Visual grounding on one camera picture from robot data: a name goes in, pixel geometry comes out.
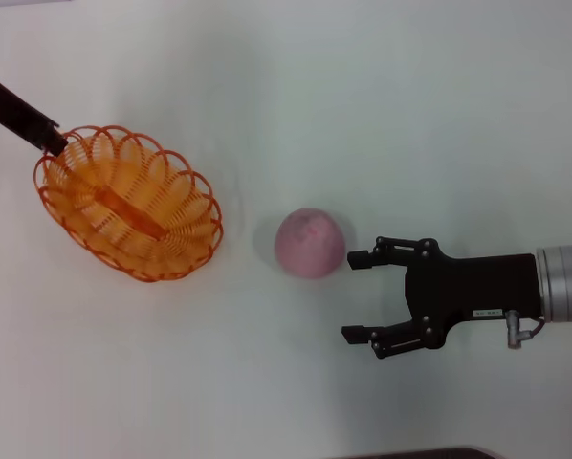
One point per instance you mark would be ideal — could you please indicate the metal right gripper plug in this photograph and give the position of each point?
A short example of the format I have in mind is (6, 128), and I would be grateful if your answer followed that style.
(512, 330)

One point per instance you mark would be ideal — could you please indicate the dark curved robot base edge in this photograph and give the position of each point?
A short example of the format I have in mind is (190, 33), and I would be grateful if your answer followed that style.
(434, 454)

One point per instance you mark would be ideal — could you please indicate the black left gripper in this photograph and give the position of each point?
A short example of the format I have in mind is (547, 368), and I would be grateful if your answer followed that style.
(4, 102)

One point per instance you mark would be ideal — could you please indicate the orange woven plastic basket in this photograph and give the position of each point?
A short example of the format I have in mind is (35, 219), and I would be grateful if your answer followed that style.
(133, 215)

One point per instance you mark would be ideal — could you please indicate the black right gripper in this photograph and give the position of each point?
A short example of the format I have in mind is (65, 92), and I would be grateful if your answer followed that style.
(463, 287)

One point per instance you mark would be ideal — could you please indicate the pink round bun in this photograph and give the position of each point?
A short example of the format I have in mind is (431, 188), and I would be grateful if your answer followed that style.
(310, 244)

